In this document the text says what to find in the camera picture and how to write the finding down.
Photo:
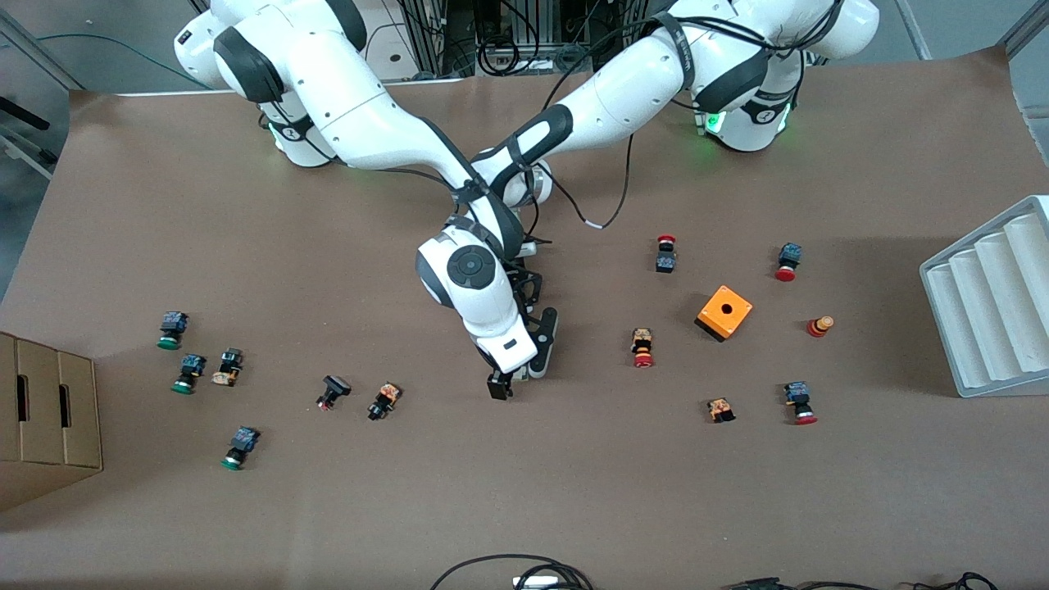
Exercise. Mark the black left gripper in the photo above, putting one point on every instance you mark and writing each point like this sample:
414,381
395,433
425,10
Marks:
518,262

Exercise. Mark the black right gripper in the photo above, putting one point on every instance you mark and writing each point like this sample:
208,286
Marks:
497,384

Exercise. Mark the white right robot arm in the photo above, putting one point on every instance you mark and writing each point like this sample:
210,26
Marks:
369,123

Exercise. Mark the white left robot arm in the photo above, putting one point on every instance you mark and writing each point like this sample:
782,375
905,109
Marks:
639,82

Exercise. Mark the red button orange base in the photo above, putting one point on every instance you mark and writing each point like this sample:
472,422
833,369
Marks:
642,344

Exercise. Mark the red mushroom button black base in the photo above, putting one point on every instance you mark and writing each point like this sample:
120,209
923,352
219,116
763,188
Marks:
665,260

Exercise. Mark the black square push button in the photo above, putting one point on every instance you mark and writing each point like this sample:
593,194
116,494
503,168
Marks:
334,387

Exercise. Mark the small white adapter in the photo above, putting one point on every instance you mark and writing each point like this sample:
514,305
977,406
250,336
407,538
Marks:
537,583

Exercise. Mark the orange contact block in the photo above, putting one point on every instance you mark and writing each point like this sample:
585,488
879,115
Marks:
720,409

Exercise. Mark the red button blue base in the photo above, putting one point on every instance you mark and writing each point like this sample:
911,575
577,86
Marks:
789,256
798,397

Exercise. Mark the white mounting plate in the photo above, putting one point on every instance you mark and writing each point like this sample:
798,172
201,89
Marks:
393,61

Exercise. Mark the small red yellow button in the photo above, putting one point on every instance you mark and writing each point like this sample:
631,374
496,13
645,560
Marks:
818,328

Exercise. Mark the white ridged tray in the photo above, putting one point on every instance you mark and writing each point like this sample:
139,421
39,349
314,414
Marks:
983,311

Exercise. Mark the cardboard box with slots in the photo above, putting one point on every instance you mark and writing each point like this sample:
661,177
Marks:
49,426

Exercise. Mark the black bar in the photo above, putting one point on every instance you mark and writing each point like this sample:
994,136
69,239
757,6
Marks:
20,111

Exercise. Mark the black orange selector switch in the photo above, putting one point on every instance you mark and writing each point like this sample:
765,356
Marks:
385,400

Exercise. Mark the orange button enclosure box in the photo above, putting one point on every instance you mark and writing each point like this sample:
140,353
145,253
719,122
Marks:
713,318

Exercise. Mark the green push button switch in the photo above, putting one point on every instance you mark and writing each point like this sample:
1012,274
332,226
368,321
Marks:
190,367
172,326
242,442

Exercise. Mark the black orange switch block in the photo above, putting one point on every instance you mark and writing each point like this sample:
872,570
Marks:
229,367

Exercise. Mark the aluminium frame rack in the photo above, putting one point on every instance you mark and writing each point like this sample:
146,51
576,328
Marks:
430,33

